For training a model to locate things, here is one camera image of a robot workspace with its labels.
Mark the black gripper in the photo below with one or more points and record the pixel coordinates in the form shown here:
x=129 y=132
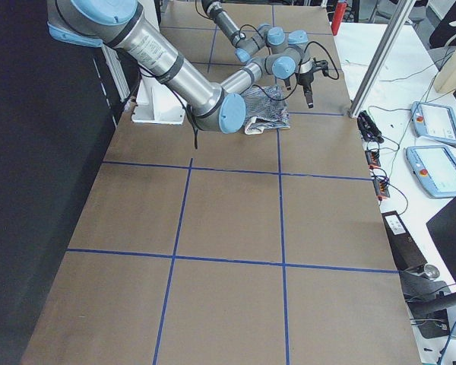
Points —
x=287 y=84
x=305 y=79

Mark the striped polo shirt white collar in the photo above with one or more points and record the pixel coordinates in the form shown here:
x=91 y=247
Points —
x=265 y=109

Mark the black clamp tool on edge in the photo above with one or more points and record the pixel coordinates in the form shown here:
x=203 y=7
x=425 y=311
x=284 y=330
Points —
x=368 y=128

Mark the red cylinder tube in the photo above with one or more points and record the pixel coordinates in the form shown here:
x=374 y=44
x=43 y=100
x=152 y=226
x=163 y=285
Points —
x=338 y=16

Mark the blue teach pendant far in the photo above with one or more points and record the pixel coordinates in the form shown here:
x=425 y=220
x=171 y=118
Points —
x=434 y=121

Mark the blue teach pendant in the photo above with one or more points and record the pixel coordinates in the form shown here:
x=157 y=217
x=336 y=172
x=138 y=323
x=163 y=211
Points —
x=435 y=169
x=434 y=121

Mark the blue teach pendant near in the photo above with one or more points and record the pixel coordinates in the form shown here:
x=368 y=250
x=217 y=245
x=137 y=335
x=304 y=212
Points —
x=435 y=169

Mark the black box with white label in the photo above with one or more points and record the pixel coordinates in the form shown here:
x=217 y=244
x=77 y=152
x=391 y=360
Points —
x=404 y=249

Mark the aluminium frame post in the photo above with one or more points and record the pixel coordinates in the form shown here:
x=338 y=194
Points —
x=384 y=47

